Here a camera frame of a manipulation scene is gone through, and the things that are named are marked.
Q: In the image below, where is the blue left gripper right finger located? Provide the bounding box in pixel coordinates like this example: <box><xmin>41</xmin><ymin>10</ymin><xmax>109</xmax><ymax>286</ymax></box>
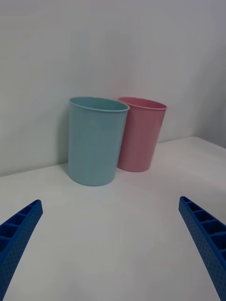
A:
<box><xmin>178</xmin><ymin>196</ymin><xmax>226</xmax><ymax>301</ymax></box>

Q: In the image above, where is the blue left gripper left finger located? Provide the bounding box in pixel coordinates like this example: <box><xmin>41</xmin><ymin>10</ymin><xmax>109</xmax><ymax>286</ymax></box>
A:
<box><xmin>0</xmin><ymin>199</ymin><xmax>44</xmax><ymax>301</ymax></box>

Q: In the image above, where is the pink plastic bin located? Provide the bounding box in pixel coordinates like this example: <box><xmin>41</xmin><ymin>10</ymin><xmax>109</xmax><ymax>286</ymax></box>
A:
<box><xmin>117</xmin><ymin>96</ymin><xmax>168</xmax><ymax>173</ymax></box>

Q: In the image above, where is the pale blue plastic bin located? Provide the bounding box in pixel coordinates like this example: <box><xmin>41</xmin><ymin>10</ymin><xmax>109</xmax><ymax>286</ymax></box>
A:
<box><xmin>67</xmin><ymin>96</ymin><xmax>130</xmax><ymax>187</ymax></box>

